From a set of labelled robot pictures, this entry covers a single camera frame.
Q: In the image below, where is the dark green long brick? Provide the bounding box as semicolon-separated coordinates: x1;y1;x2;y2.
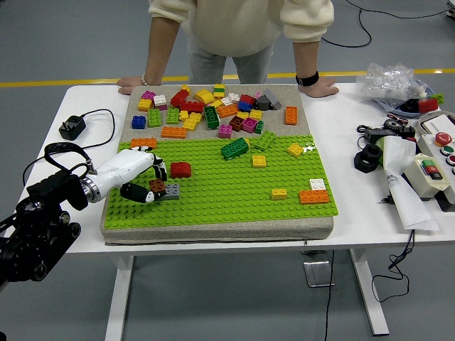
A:
203;105;221;131
220;137;250;161

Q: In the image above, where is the metal floor plate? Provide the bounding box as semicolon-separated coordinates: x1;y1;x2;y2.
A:
303;261;336;288

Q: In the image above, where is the black adapter cord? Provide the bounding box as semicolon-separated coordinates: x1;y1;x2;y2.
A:
22;109;116;186

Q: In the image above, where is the red long brick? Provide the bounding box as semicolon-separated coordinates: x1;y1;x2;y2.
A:
179;101;206;114

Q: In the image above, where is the red curved brick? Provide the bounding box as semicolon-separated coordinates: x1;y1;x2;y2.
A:
170;161;193;179

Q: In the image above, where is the bead bracelet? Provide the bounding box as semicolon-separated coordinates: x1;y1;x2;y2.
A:
140;72;161;87

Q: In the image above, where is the person's right hand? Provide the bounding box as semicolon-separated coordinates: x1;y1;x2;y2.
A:
117;75;147;95

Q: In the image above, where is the clear plastic bag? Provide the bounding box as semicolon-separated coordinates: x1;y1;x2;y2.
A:
356;63;432;107

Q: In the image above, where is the yellow curved brick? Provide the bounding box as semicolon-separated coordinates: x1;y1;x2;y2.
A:
194;90;215;105

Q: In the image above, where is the black servo module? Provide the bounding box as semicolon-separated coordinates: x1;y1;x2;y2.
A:
397;124;417;142

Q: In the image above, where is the black wristwatch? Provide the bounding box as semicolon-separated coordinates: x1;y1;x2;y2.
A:
295;70;320;87

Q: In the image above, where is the green studded baseplate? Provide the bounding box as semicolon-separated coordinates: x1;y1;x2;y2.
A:
104;134;340;231

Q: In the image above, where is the black power adapter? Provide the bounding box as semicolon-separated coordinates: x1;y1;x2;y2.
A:
58;115;87;142

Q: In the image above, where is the orange long brick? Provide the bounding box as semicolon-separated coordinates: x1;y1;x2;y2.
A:
129;137;158;151
160;126;188;140
299;190;331;205

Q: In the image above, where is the yellow long brick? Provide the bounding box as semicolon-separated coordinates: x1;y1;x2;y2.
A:
182;112;203;132

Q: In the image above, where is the person's left hand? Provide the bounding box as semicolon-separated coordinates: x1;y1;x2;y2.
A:
298;76;340;99

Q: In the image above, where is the large black nut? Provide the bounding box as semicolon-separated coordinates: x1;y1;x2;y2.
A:
353;144;385;174

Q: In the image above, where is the light blue bowl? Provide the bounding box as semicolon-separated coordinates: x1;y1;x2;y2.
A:
375;87;445;117

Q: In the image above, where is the grey sloped brick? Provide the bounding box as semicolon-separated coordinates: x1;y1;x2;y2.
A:
263;88;283;111

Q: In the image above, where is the black power brick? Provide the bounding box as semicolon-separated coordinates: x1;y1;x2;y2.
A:
363;127;399;141

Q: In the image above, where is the person's body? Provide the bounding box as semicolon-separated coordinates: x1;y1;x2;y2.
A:
148;0;335;85

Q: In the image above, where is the black floor cable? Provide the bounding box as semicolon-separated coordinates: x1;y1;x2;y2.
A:
321;6;373;49
345;0;455;20

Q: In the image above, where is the yellow floor tape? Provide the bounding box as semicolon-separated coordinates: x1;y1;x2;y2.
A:
0;70;455;89

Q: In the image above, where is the white button control box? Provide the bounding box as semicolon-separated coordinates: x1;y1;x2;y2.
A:
415;131;455;214

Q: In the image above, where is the black hanging cable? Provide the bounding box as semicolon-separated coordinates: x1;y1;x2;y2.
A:
371;229;417;303
323;250;336;341

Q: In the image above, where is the grey long brick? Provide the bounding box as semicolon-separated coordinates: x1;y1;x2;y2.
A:
163;183;181;201

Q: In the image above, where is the white paper sheet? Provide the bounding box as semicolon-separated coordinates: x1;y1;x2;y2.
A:
382;136;441;234

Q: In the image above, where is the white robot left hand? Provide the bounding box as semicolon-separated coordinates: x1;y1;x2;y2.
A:
92;145;168;204

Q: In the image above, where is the white table leg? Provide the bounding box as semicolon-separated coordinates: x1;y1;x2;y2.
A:
349;249;390;337
105;256;134;341

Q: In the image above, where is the small white switch box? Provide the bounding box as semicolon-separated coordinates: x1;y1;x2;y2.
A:
403;153;451;202

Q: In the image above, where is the grey-brown mat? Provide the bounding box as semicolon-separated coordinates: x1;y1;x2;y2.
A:
99;84;335;247

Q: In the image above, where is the black plastic part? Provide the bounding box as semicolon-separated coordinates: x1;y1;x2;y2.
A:
400;98;421;114

